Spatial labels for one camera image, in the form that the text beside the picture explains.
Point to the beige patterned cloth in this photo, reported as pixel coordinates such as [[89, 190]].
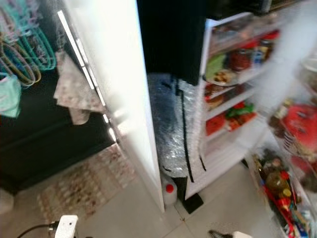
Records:
[[74, 91]]

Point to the white jug with red cap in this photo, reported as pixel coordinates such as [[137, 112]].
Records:
[[169, 193]]

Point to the plate of food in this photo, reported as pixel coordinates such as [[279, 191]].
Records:
[[222, 77]]

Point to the floral checked floor mat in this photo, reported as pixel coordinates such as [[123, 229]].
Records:
[[84, 183]]

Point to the red food packet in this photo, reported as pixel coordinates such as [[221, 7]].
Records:
[[228, 123]]

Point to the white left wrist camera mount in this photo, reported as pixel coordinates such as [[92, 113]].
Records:
[[67, 227]]

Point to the silver bubble foil sheet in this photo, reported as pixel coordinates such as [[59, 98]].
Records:
[[171, 124]]

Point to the green vegetable bundle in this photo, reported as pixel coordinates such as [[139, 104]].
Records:
[[240, 109]]

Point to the dark red jar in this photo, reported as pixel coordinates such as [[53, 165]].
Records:
[[240, 59]]

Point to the white fridge door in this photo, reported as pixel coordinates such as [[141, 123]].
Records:
[[285, 59]]

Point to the blue can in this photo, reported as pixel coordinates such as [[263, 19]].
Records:
[[257, 55]]

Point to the white fridge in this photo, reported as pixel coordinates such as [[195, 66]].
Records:
[[119, 74]]

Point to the black block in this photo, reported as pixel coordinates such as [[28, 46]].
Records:
[[193, 202]]

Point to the container with large red lid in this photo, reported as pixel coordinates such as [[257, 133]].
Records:
[[302, 126]]

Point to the mint green cloth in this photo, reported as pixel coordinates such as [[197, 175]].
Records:
[[7, 96]]

